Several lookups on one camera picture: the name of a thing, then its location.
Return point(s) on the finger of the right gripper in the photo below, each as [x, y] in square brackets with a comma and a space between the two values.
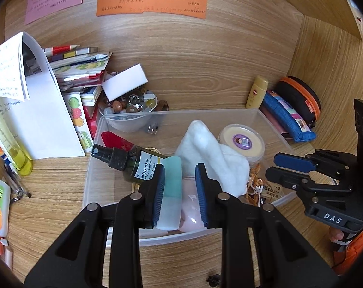
[287, 179]
[293, 162]

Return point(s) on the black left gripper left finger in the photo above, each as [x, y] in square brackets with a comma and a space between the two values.
[76, 258]

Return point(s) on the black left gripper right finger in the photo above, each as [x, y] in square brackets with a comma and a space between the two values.
[258, 237]

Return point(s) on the cream jar with purple label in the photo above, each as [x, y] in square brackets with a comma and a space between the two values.
[244, 140]

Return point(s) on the white fleece pouch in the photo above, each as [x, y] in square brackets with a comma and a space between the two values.
[222, 163]

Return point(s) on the teal frosted small bottle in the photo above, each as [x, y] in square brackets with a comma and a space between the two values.
[171, 205]

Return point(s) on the pink round portable fan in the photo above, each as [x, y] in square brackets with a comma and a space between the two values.
[190, 210]

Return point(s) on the dark green spray bottle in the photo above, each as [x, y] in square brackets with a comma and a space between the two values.
[138, 164]

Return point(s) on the red velvet drawstring pouch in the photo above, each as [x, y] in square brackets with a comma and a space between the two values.
[112, 140]

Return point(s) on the person right hand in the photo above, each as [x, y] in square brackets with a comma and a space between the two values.
[335, 235]

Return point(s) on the blue patchwork pencil pouch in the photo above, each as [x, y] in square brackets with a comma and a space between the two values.
[290, 120]

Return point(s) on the black orange zip case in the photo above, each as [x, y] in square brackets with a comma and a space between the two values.
[301, 97]

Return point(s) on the bundle of marker pens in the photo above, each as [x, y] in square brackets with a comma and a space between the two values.
[6, 253]

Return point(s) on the small yellow lotion bottle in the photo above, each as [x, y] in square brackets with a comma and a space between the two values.
[257, 93]

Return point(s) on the orange green lotion tube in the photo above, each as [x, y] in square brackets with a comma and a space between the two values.
[5, 196]

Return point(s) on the metal nail clipper tools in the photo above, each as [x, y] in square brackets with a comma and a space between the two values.
[14, 181]

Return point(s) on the yellow-green spray bottle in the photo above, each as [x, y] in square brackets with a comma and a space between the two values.
[13, 151]

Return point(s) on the clear plastic storage bin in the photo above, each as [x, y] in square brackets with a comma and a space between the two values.
[163, 134]

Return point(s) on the bowl of beads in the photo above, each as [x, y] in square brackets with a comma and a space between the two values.
[129, 112]

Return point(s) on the fruit pattern box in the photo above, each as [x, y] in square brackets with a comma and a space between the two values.
[77, 114]

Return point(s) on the white folded paper document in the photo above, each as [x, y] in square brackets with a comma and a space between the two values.
[31, 102]

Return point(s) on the white cardboard box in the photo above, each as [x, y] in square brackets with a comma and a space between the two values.
[124, 82]

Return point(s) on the stack of books and cards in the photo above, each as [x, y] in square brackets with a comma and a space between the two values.
[80, 72]

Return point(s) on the orange sticky note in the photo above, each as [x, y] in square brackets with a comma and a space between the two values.
[191, 8]

